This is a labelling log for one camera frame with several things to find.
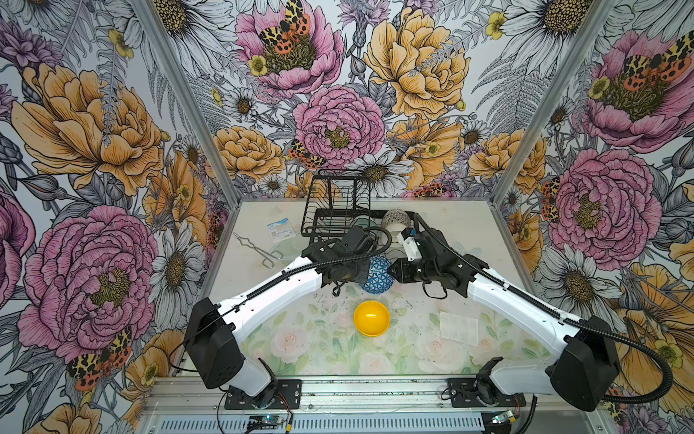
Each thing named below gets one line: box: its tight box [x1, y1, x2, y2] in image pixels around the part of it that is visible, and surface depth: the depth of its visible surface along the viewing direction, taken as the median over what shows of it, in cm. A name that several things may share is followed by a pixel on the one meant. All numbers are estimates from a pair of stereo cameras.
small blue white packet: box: [267, 217, 297, 243], surface depth 114 cm
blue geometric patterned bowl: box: [359, 254, 395, 294], surface depth 83 cm
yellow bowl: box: [353, 300, 391, 338], surface depth 88 cm
